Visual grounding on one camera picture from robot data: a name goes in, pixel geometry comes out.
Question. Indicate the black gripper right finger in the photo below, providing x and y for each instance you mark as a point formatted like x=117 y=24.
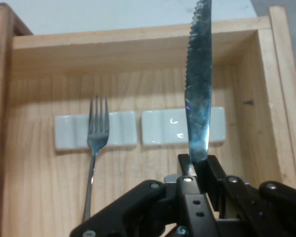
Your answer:
x=261 y=212

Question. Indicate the silver metal fork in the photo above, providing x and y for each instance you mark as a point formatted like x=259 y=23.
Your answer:
x=97 y=138

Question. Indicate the silver serrated table knife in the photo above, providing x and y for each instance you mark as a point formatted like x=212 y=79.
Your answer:
x=198 y=98

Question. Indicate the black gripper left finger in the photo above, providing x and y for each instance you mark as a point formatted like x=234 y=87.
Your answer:
x=128 y=209

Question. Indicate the white ceramic cutlery rest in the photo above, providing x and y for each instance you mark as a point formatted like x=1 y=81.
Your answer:
x=160 y=128
x=123 y=128

